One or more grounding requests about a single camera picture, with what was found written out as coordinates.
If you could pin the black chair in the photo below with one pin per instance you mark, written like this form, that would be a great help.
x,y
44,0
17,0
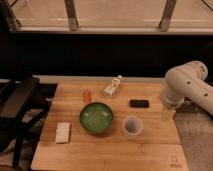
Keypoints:
x,y
27,104

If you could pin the orange carrot toy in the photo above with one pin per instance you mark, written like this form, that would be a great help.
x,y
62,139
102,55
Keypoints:
x,y
87,96

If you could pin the white rectangular sponge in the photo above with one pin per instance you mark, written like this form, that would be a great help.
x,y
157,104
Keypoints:
x,y
62,132

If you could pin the clear plastic bottle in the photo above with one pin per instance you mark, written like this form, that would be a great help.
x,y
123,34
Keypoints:
x,y
110,89

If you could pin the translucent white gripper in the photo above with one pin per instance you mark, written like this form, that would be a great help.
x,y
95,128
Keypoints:
x,y
168,109

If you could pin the black rectangular block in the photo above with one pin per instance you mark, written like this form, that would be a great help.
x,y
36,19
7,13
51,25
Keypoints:
x,y
139,103

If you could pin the green ceramic bowl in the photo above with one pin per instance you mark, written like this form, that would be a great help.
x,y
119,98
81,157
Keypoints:
x,y
96,118

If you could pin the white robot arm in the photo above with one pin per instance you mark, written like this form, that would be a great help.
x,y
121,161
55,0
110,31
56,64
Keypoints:
x,y
186,81

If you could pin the wooden cutting board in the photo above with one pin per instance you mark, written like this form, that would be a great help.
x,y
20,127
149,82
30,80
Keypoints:
x,y
157,148

